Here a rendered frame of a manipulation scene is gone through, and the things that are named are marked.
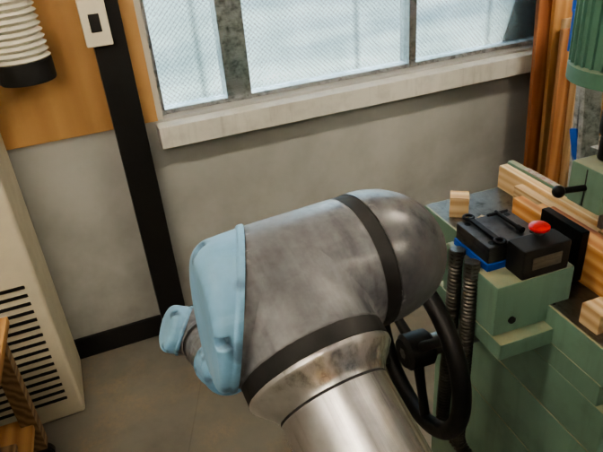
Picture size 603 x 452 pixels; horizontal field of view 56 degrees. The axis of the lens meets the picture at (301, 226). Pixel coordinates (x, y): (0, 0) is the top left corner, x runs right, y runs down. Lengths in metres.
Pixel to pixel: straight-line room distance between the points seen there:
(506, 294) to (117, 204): 1.51
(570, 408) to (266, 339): 0.68
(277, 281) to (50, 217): 1.74
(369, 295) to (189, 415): 1.65
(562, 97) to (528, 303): 1.63
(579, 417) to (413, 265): 0.59
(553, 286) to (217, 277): 0.63
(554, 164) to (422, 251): 2.12
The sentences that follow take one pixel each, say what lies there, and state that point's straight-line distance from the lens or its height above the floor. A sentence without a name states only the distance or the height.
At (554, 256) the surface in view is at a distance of 0.90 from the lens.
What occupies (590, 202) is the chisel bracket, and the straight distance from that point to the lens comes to 1.00.
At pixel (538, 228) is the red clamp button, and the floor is 1.02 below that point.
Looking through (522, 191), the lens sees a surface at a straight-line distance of 1.19.
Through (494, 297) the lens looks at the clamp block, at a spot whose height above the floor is 0.94.
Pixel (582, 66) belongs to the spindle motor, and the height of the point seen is 1.23.
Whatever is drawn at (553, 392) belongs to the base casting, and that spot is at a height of 0.76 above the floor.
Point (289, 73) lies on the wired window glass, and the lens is 2.18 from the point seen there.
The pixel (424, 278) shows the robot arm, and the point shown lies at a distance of 0.46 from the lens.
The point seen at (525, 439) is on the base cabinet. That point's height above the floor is 0.60.
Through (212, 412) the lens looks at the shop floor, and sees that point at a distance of 2.04.
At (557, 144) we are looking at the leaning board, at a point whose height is 0.54.
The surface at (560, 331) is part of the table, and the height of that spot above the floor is 0.87.
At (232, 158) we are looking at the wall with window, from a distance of 2.12.
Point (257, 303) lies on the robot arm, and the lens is 0.39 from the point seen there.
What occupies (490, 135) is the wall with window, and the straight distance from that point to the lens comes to 2.67.
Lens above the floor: 1.46
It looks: 29 degrees down
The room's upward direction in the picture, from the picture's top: 5 degrees counter-clockwise
